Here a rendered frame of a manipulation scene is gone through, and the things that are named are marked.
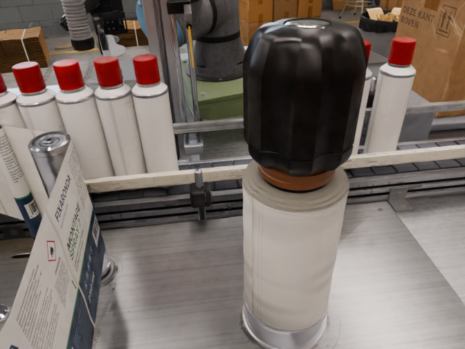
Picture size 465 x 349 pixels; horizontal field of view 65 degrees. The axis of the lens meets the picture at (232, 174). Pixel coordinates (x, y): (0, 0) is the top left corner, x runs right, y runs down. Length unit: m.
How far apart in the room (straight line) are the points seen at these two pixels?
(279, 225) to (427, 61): 0.77
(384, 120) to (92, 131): 0.45
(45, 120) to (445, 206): 0.64
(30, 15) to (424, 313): 5.98
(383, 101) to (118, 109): 0.40
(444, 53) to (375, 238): 0.53
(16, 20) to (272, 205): 5.99
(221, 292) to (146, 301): 0.09
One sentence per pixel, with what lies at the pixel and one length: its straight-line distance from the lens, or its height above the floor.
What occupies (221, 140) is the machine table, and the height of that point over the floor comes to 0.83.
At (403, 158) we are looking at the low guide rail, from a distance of 0.66.
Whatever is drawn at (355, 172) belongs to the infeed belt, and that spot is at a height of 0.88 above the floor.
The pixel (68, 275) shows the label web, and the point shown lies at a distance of 0.33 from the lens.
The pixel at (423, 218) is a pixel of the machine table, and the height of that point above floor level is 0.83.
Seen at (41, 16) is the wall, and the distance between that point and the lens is 6.12.
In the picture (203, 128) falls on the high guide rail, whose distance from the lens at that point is 0.61.
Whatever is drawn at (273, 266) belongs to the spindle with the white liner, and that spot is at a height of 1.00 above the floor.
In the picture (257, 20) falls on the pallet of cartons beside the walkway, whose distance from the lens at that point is 4.02.
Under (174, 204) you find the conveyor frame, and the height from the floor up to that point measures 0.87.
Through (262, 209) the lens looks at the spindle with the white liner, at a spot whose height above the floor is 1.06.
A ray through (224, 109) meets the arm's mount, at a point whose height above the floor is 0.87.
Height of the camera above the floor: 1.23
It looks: 34 degrees down
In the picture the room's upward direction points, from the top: 2 degrees counter-clockwise
